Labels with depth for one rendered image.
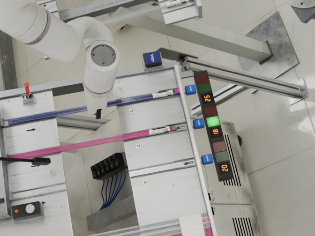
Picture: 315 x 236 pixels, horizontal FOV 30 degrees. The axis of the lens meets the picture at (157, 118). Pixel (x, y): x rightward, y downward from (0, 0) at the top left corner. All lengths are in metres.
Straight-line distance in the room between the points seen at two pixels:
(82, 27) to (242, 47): 1.02
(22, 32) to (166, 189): 0.64
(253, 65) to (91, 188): 0.85
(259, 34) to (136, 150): 1.01
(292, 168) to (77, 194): 0.83
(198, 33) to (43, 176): 0.79
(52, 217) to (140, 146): 0.31
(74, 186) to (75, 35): 1.01
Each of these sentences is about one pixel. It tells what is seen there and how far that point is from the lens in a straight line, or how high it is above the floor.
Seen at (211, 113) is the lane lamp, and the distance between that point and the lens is 1.74.
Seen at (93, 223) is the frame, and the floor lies 0.66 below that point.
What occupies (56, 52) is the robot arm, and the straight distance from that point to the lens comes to 1.34.
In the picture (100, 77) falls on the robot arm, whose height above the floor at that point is 1.07.
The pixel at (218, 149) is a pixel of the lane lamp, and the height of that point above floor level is 0.66.
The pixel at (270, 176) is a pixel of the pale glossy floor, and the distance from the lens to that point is 2.40.
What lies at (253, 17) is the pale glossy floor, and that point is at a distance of 2.56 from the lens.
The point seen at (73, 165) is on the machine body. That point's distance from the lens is 2.29.
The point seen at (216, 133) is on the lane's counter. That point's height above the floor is 0.65.
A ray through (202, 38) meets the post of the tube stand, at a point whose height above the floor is 0.41.
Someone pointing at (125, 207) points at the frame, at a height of 0.66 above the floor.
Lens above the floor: 1.96
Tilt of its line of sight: 43 degrees down
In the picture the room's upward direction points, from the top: 82 degrees counter-clockwise
